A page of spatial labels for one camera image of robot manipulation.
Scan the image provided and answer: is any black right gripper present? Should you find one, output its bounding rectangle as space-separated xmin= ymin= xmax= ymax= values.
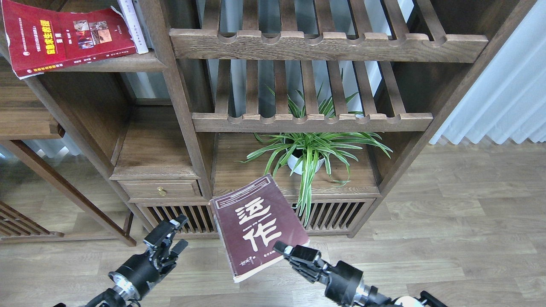
xmin=273 ymin=240 xmax=366 ymax=307

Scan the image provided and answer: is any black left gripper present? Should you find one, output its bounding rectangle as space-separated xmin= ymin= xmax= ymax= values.
xmin=109 ymin=214 xmax=189 ymax=301

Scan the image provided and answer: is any dark maroon book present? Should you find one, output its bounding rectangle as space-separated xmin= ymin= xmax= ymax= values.
xmin=210 ymin=174 xmax=310 ymax=283

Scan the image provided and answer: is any white lilac book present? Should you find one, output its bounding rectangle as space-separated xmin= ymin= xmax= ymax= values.
xmin=117 ymin=0 xmax=149 ymax=54

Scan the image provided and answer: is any red book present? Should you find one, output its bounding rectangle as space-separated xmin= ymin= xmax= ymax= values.
xmin=1 ymin=0 xmax=137 ymax=79

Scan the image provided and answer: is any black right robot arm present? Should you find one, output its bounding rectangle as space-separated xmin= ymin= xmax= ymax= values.
xmin=273 ymin=240 xmax=445 ymax=307

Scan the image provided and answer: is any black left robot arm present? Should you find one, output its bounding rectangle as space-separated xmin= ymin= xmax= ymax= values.
xmin=87 ymin=214 xmax=189 ymax=307

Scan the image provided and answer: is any white plant pot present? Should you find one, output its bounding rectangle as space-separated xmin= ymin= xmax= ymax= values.
xmin=287 ymin=149 xmax=325 ymax=175

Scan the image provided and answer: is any green spider plant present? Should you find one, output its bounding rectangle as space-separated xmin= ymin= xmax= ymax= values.
xmin=238 ymin=68 xmax=393 ymax=226

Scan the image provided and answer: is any wooden side rack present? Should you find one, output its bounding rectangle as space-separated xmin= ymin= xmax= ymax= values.
xmin=0 ymin=140 xmax=65 ymax=243

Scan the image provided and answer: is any dark wooden bookshelf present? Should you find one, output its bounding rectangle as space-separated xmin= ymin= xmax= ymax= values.
xmin=25 ymin=0 xmax=536 ymax=237

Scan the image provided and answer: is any white upright book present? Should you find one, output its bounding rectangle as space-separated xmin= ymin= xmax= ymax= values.
xmin=132 ymin=0 xmax=154 ymax=49

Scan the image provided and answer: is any white curtain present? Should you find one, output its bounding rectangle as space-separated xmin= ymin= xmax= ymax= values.
xmin=430 ymin=0 xmax=546 ymax=145

